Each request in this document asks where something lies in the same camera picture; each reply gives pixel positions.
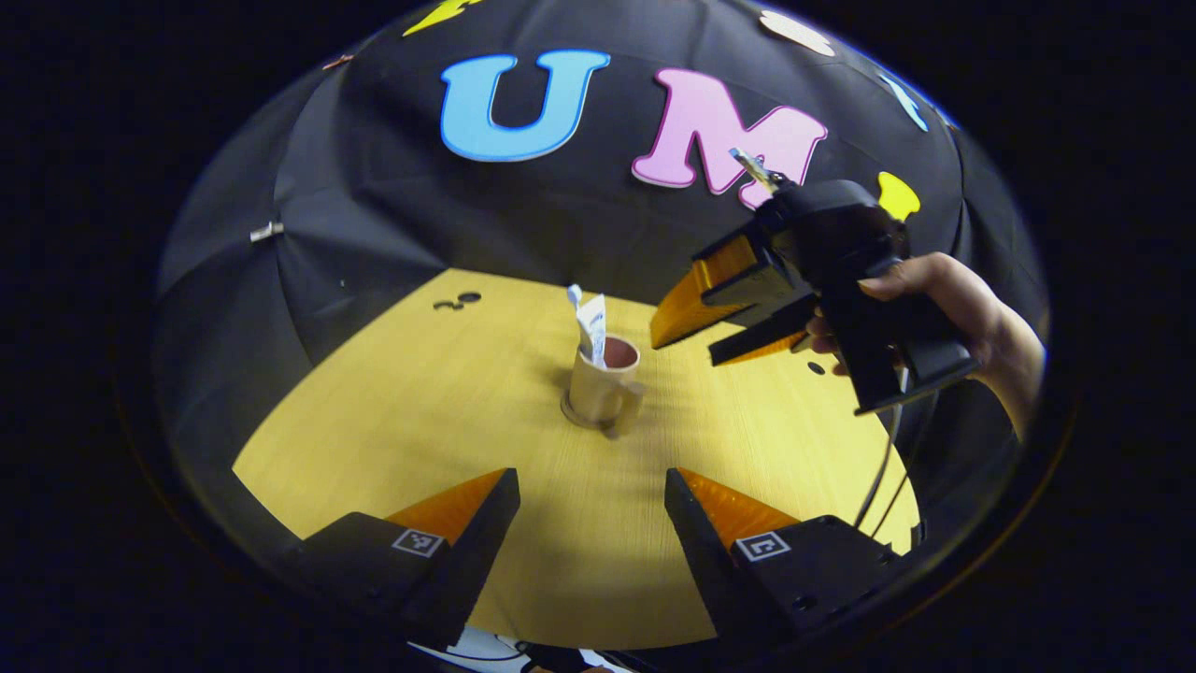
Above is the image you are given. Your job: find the wooden desktop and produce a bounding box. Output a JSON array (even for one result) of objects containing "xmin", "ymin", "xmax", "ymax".
[{"xmin": 232, "ymin": 268, "xmax": 921, "ymax": 651}]

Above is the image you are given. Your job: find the black cable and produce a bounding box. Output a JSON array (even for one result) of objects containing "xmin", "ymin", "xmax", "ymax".
[{"xmin": 871, "ymin": 463, "xmax": 915, "ymax": 540}]

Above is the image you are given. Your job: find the white toothpaste tube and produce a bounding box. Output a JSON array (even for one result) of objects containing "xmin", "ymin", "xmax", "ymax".
[{"xmin": 577, "ymin": 294, "xmax": 608, "ymax": 367}]

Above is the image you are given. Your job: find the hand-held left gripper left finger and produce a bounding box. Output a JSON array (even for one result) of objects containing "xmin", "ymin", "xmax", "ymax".
[{"xmin": 299, "ymin": 467, "xmax": 521, "ymax": 648}]

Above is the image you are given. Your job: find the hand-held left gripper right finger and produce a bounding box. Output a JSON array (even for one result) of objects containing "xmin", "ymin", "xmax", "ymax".
[{"xmin": 665, "ymin": 467, "xmax": 903, "ymax": 646}]

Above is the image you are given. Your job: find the beige cup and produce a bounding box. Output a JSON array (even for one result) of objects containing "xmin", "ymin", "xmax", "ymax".
[{"xmin": 565, "ymin": 335, "xmax": 646, "ymax": 440}]

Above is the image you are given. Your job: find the black backdrop cloth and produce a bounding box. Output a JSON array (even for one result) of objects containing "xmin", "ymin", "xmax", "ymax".
[{"xmin": 154, "ymin": 0, "xmax": 1052, "ymax": 562}]

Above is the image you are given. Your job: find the round brown coaster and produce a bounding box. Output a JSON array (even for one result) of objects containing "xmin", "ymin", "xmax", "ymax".
[{"xmin": 561, "ymin": 393, "xmax": 619, "ymax": 433}]

